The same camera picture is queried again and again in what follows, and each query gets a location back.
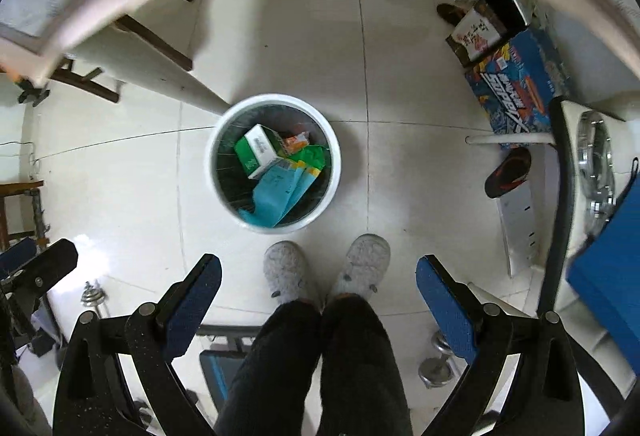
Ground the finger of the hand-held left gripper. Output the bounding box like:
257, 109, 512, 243
0, 237, 39, 277
14, 238, 79, 311

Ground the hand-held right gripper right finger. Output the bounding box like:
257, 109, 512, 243
416, 255, 586, 436

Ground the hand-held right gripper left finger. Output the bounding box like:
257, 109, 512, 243
52, 254, 223, 436

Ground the white round trash bin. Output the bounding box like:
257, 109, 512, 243
205, 92, 343, 234

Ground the person's left forearm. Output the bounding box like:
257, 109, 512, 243
9, 363, 53, 436

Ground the chrome dumbbell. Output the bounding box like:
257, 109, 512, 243
80, 282, 112, 317
417, 330, 470, 390

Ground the brown wooden stool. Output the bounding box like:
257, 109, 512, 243
0, 180, 47, 251

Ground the blue padded bench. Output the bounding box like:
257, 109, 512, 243
196, 323, 262, 414

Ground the grey right slipper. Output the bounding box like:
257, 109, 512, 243
327, 234, 391, 297

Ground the grey slipper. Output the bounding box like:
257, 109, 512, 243
263, 241, 322, 305
327, 234, 391, 297

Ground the grey left slipper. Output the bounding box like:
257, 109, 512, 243
263, 241, 322, 305

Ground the person's left leg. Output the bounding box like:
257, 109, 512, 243
214, 298, 324, 436

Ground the person's leg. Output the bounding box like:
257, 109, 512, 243
214, 298, 324, 436
319, 293, 414, 436

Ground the person's right leg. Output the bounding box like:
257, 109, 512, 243
319, 293, 414, 436

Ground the white slotted board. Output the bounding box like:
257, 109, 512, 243
494, 188, 542, 277

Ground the green and blue plastic bag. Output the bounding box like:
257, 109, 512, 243
237, 144, 331, 228

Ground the black and red sandal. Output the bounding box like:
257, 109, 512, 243
484, 147, 533, 200

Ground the black bin liner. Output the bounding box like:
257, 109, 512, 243
214, 102, 334, 224

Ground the blue cloth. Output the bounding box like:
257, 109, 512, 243
567, 157, 640, 358

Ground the green and white carton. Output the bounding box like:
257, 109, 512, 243
234, 125, 292, 180

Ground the white pipe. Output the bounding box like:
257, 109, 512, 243
465, 134, 557, 148

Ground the orange snack packet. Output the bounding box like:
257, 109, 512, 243
281, 131, 312, 155

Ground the round silver clock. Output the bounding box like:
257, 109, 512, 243
574, 110, 618, 223

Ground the blue printed cardboard box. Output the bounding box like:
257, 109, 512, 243
463, 28, 572, 150

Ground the dark wooden chair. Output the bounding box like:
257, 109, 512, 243
49, 0, 198, 105

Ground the brown shoe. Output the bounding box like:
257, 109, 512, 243
436, 3, 469, 27

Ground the black open box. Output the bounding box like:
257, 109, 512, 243
486, 0, 532, 35

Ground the black hose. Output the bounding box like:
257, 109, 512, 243
536, 94, 574, 317

